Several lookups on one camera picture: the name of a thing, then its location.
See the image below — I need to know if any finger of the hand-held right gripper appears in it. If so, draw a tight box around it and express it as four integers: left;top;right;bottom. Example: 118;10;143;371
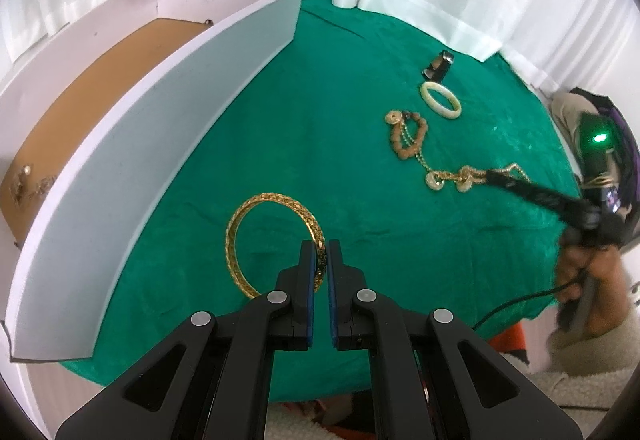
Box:
490;170;606;231

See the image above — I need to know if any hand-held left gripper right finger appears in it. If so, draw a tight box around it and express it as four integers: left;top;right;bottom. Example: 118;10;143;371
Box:
326;241;583;440

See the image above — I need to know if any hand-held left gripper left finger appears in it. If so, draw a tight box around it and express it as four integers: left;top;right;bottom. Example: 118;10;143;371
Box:
55;241;317;440

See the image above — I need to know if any gold chain necklace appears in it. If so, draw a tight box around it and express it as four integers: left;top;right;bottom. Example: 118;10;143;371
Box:
384;108;531;193

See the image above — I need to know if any gold bangle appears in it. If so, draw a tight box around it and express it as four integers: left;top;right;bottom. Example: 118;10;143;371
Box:
225;192;326;299

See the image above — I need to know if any white cardboard box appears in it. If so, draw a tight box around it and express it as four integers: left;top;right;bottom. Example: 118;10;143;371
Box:
0;0;304;366

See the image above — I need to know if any beige cord necklace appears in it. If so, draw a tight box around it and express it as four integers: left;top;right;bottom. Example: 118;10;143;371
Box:
9;163;58;207

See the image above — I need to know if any person's right hand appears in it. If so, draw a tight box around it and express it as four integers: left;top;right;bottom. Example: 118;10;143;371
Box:
556;230;632;337

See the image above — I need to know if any purple bag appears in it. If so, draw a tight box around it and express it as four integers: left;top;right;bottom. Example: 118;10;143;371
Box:
570;87;640;155

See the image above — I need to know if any pale jade bangle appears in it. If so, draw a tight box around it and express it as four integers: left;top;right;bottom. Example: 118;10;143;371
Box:
419;81;462;120

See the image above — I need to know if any green velvet cloth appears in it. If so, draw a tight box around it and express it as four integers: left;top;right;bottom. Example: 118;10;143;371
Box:
57;0;583;406

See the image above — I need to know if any small black device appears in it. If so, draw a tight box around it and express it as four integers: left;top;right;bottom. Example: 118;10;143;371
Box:
422;50;456;83

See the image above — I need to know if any black cable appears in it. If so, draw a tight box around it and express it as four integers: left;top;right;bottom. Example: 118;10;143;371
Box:
472;270;586;328

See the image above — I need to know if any wooden bead bracelet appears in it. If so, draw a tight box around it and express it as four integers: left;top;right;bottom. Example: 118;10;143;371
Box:
389;111;430;161

